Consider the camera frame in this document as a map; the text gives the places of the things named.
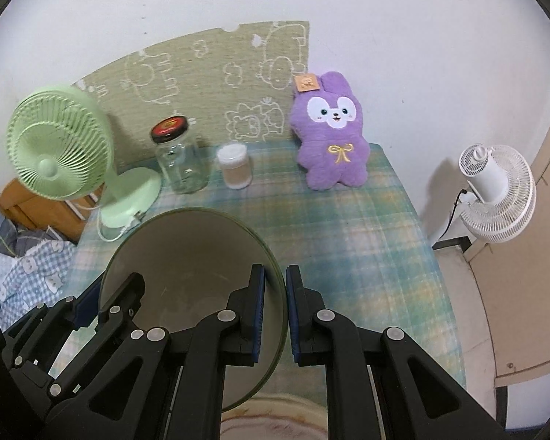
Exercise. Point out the red floral plate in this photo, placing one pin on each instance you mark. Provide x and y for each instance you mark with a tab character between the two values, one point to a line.
275	421

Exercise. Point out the purple bunny plush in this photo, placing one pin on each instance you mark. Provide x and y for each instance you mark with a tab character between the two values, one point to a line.
334	146

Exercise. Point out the glass jar with dark lid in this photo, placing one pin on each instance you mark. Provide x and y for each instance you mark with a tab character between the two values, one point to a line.
183	160

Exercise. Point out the white fan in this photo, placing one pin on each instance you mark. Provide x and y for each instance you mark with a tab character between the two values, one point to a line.
499	201

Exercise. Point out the cotton swab container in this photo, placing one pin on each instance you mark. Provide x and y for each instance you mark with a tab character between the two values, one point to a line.
236	169

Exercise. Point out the green desk fan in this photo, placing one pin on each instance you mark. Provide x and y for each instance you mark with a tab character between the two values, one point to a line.
50	165

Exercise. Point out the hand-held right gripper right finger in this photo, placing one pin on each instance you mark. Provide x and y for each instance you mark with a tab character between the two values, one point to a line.
294	311

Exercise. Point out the blue gingham bedding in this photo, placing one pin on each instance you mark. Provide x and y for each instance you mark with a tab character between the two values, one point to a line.
23	270

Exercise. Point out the wooden chair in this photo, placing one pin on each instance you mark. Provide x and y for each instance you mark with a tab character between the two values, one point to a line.
27	211

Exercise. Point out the cream floral bowl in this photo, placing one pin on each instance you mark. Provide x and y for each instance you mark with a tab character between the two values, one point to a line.
188	247

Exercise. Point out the green printed wall mat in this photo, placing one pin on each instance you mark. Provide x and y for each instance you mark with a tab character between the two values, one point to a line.
211	78

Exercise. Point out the plaid tablecloth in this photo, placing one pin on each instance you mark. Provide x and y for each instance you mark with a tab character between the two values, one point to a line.
357	261

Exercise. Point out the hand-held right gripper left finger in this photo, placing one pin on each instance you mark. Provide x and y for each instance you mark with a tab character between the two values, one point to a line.
258	311

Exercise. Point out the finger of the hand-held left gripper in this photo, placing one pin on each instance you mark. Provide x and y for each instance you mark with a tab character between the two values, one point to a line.
85	311
123	298

